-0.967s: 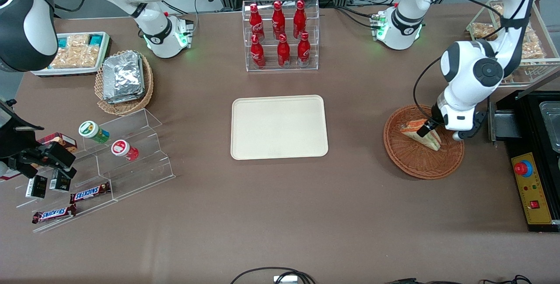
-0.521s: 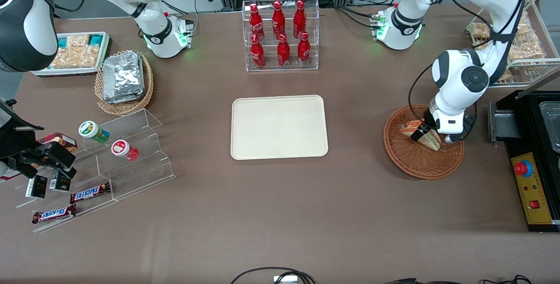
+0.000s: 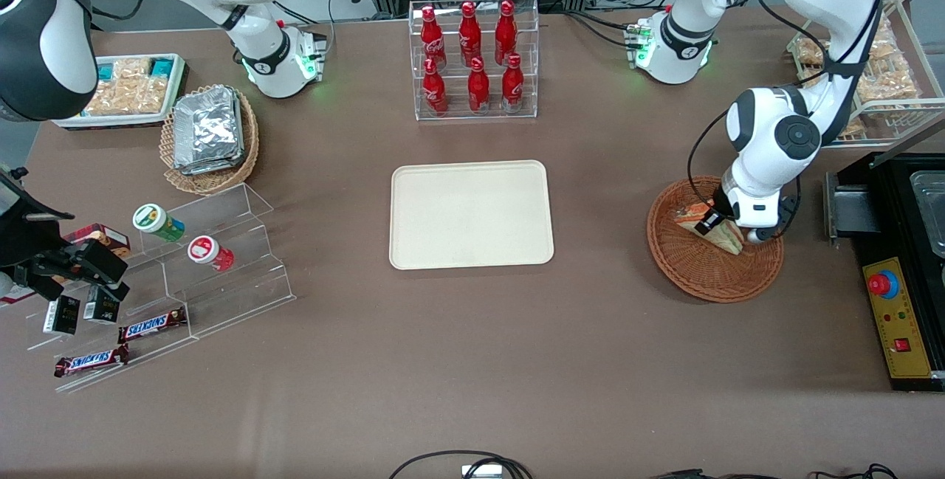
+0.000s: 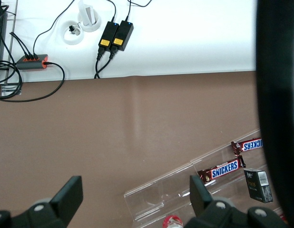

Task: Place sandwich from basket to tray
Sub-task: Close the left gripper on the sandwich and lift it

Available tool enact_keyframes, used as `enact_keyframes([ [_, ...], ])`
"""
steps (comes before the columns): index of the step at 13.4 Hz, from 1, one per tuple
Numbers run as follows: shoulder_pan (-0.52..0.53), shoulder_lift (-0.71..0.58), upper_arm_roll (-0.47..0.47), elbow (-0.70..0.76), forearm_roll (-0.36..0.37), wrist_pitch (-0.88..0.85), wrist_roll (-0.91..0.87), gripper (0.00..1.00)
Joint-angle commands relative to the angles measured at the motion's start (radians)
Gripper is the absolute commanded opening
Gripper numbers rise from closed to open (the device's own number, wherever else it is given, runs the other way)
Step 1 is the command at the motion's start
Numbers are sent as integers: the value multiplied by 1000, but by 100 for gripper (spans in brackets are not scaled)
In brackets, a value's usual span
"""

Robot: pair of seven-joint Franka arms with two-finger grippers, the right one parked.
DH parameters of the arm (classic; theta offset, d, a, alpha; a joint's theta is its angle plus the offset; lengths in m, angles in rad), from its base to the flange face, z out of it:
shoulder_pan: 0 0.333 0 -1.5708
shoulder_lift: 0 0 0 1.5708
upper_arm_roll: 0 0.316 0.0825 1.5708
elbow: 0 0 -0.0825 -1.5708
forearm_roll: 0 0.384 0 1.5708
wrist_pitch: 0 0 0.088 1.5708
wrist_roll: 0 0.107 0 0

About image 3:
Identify beige cracker packets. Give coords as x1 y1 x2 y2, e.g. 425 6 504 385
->
83 58 172 117

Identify small black box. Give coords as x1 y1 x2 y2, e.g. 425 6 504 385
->
42 294 81 337
82 286 121 325

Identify beige snack packet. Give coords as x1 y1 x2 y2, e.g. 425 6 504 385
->
870 15 900 61
855 58 921 104
795 37 828 67

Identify red cola bottle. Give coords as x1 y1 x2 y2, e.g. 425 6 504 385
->
422 57 450 117
467 58 491 114
494 0 518 65
420 7 448 71
501 53 526 113
458 1 483 66

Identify yellow control panel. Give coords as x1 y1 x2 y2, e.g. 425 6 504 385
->
862 256 933 379

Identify beige rectangular tray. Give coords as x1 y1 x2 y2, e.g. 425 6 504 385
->
389 160 555 272

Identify Snickers chocolate bar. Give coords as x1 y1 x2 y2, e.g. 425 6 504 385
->
52 344 131 379
117 306 188 345

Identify black control box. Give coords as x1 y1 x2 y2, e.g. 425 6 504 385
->
823 152 945 393

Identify white wire rack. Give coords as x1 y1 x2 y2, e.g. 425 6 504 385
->
786 0 945 149

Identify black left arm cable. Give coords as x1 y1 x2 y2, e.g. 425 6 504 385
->
687 0 896 240

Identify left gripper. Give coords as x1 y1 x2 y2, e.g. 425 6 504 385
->
693 165 785 237

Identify red snack cup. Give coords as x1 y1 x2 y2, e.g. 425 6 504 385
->
187 235 236 272

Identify oval tan wicker basket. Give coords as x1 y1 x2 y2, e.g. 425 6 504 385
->
159 85 261 196

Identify white snack tray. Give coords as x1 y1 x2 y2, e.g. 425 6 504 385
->
52 53 188 131

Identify clear acrylic stepped stand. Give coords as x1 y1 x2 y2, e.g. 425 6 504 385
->
24 183 298 394

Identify triangle sandwich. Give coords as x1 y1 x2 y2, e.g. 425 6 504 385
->
675 202 745 255

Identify clear acrylic bottle rack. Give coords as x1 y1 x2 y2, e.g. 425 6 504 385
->
409 0 540 123

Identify dark red snack box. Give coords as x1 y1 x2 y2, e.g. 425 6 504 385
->
62 223 132 259

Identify red emergency stop button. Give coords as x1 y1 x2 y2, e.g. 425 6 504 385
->
868 270 900 300

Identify silver foil packet stack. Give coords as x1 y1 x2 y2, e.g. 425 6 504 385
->
172 85 246 176

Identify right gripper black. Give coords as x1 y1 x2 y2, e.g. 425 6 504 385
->
0 168 131 303

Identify round brown wicker basket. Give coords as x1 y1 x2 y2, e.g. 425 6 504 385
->
647 176 785 304

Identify black base cables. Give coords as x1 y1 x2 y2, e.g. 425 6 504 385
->
565 8 645 49

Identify green snack cup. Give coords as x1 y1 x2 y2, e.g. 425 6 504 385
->
132 203 186 243

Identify black looped cables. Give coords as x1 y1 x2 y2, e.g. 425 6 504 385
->
387 449 534 479

